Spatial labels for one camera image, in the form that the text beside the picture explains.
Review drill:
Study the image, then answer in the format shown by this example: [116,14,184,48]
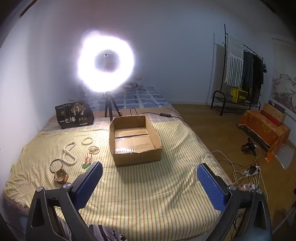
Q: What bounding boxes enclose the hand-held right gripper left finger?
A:
[25,161,103,241]

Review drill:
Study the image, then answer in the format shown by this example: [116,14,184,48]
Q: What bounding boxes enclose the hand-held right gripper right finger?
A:
[196,163,273,241]

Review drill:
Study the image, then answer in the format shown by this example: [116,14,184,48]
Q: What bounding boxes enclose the green pendant with red cord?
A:
[81,153,93,170]

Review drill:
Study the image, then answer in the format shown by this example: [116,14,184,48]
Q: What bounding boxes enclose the brown wooden bracelet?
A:
[53,169,69,184]

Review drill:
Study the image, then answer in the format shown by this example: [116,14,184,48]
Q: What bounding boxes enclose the white pearl necklace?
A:
[62,142,78,166]

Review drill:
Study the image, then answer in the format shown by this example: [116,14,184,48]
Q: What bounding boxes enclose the thin metal bangle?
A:
[49,159,64,172]

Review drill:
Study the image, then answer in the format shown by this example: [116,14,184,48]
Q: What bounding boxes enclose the cardboard box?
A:
[109,115,163,166]

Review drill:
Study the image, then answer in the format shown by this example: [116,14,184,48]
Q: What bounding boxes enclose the white power strip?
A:
[245,165,261,178]

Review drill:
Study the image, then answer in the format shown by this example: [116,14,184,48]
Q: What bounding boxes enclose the dark white striped garment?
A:
[55,217,129,241]

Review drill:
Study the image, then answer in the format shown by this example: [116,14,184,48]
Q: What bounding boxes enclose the pink checked blanket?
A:
[43,111,184,134]

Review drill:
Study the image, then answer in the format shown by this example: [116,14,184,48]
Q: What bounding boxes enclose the yellow striped sheet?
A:
[3,120,232,241]

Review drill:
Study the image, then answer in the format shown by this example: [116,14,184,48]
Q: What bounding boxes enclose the black printed bag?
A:
[55,101,94,129]

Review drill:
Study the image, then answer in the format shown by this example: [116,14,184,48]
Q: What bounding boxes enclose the orange covered table with boxes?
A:
[238,110,291,163]

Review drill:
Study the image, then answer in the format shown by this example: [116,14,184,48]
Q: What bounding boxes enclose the silver foil sheet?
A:
[276,145,295,170]

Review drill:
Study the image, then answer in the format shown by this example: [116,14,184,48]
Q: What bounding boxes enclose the red and dark box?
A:
[260,110,284,127]

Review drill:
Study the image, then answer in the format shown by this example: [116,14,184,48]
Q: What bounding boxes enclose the yellow crate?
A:
[231,88,248,104]

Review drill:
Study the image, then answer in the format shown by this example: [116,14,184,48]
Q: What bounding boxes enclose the tan wooden board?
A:
[263,103,287,124]

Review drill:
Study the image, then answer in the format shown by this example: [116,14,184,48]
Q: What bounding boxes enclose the blue patterned bedding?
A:
[89,86,173,112]

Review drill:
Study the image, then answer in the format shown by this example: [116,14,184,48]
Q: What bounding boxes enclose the black hanging garment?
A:
[251,54,265,105]

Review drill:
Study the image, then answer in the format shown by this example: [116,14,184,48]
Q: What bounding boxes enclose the dark green hanging garment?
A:
[242,50,254,93]

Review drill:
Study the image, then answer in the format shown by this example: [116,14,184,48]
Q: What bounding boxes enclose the white striped towel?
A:
[224,35,245,86]

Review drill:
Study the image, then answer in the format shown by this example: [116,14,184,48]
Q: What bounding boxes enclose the black metal clothes rack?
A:
[210,24,268,116]

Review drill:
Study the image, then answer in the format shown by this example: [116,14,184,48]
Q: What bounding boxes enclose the power strip and cables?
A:
[211,150,269,200]

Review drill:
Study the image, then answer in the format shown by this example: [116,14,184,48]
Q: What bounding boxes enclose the black strapped device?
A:
[241,137,257,156]

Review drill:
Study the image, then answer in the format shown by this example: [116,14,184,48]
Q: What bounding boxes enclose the black cable with inline switch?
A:
[130,107,186,123]

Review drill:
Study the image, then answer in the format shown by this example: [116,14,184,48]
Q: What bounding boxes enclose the bright ring light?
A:
[77,30,135,93]

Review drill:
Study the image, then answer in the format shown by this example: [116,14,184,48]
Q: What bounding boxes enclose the wall scroll painting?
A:
[269,38,296,110]

